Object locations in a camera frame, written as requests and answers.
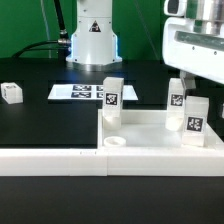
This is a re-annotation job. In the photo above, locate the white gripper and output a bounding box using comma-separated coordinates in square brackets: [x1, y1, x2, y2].
[162, 0, 224, 97]

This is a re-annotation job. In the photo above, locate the white square table top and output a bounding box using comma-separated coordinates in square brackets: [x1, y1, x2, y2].
[96, 108, 223, 150]

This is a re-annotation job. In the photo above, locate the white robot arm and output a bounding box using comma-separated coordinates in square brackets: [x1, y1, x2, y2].
[66, 0, 224, 84]

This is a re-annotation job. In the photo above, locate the white L-shaped obstacle fence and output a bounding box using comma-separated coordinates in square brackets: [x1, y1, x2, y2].
[0, 127, 224, 176]

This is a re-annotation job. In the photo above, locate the paper sheet with markers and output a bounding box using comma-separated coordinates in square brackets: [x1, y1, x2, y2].
[47, 83, 139, 101]

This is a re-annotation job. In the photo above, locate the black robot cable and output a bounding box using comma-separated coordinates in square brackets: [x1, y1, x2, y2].
[11, 0, 72, 61]

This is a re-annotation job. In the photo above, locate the thin grey cable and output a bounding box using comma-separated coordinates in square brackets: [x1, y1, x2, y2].
[40, 0, 53, 60]

